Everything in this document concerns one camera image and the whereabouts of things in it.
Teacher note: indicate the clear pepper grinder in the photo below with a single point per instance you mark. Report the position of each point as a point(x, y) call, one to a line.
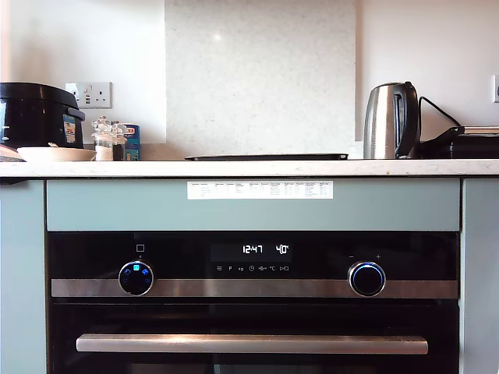
point(119, 148)

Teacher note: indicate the speckled white splashback panel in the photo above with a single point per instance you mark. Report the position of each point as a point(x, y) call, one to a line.
point(257, 78)

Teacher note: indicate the black built-in oven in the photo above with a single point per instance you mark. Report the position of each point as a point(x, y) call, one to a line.
point(249, 315)

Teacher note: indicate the black countertop grill appliance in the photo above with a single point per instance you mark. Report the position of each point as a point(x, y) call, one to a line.
point(468, 146)

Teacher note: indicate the white printed label sticker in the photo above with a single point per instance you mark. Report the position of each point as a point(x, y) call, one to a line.
point(260, 190)

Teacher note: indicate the blue salt box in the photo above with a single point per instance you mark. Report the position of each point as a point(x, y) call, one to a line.
point(133, 144)

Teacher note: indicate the white shallow bowl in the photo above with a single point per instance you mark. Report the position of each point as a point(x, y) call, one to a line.
point(58, 154)

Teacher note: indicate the grey-green filler panel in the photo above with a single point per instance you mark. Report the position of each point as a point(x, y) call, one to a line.
point(117, 210)

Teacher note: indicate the grey-green cabinet front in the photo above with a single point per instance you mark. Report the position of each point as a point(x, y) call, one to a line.
point(21, 272)
point(481, 272)

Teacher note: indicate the round mode knob blue symbols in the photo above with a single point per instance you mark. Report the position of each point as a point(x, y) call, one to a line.
point(135, 278)

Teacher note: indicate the black flat cooktop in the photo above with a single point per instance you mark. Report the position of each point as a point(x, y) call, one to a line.
point(265, 157)

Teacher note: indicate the white double wall socket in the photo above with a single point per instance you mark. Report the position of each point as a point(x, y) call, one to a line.
point(97, 95)

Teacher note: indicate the black rice cooker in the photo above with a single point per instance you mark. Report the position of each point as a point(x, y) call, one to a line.
point(35, 113)

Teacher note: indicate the stainless steel kettle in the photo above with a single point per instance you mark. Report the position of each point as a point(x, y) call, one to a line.
point(384, 121)

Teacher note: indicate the oven digital display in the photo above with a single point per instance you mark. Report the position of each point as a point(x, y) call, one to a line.
point(253, 253)

